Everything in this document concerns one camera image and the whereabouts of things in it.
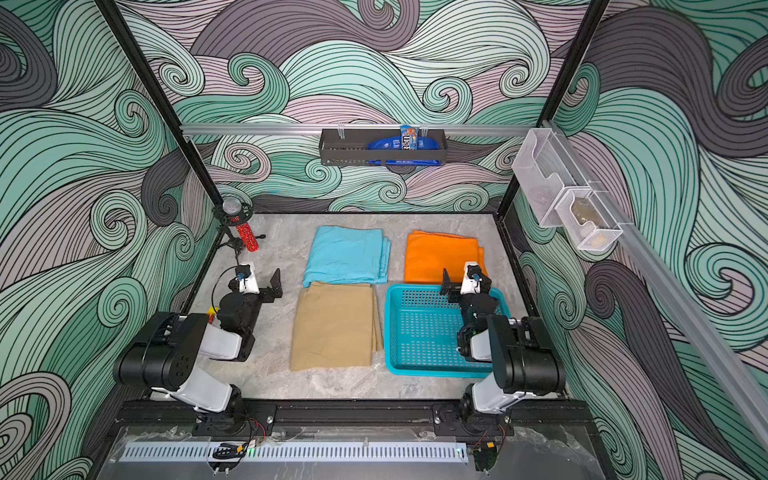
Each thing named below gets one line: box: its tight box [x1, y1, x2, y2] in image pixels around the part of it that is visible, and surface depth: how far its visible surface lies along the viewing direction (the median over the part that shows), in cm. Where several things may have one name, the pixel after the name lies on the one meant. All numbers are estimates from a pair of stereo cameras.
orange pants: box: [405, 230, 488, 284], surface depth 108 cm
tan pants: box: [291, 282, 383, 371], surface depth 90 cm
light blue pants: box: [302, 226, 392, 288], surface depth 106 cm
